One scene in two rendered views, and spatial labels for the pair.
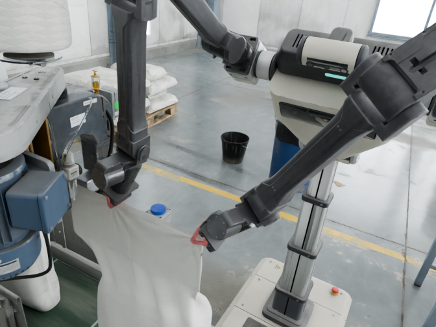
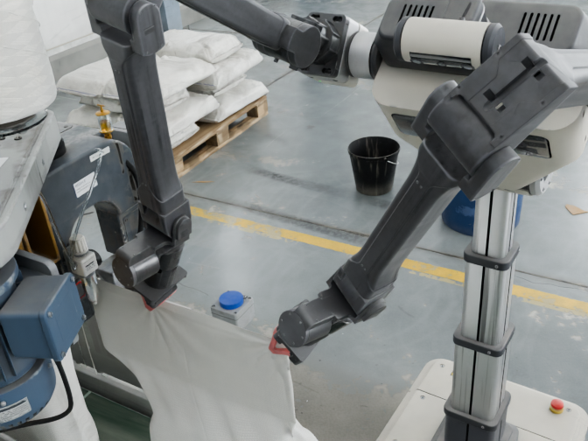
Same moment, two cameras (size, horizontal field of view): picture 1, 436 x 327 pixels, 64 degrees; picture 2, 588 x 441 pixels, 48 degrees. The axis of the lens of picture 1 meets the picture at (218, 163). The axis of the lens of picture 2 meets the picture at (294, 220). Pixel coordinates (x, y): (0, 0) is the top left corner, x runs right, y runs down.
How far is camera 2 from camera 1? 0.26 m
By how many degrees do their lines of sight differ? 7
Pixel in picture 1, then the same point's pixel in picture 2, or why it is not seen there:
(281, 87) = (390, 90)
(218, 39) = (274, 39)
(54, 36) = (31, 94)
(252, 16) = not seen: outside the picture
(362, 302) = not seen: outside the picture
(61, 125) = (63, 197)
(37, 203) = (39, 323)
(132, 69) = (143, 116)
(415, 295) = not seen: outside the picture
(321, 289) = (533, 405)
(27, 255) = (38, 393)
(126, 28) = (125, 66)
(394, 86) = (466, 131)
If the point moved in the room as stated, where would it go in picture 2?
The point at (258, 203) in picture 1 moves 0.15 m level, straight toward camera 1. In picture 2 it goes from (350, 288) to (331, 357)
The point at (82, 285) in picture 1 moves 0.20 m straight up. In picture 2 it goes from (132, 430) to (117, 379)
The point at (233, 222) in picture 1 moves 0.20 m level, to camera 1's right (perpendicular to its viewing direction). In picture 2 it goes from (313, 320) to (454, 320)
